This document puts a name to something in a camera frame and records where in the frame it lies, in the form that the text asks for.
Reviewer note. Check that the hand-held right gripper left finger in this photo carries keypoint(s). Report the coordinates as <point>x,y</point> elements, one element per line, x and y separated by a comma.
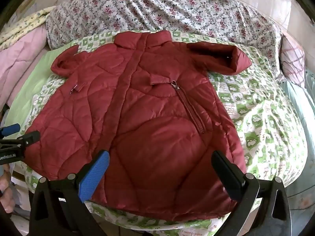
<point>94,174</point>

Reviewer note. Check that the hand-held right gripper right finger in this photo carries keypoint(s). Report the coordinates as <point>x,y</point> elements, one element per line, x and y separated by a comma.
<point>227,174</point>

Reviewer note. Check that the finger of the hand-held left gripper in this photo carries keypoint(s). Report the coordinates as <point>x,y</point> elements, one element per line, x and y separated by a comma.
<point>29,137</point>
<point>11,129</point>

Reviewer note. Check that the red quilted comforter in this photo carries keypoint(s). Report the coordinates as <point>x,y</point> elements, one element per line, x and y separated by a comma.
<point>147,127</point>

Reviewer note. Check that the person's left hand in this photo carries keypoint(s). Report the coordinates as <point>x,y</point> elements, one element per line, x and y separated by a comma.
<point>6,189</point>

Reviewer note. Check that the green checkered bed sheet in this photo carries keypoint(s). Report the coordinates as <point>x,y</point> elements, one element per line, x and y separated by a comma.
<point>265,127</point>

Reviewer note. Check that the pink quilt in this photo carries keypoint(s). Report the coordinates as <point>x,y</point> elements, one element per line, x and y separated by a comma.
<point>19,54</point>

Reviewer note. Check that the light blue sheet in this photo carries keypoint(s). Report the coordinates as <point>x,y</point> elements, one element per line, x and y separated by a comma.
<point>300,132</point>

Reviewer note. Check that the yellow floral cloth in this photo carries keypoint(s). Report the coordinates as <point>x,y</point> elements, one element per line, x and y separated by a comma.
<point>22,27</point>

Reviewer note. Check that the pink plaid pillow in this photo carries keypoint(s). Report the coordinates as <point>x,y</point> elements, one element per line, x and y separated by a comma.
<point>294,59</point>

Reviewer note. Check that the floral print quilt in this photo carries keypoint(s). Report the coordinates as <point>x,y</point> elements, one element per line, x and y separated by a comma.
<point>172,12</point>

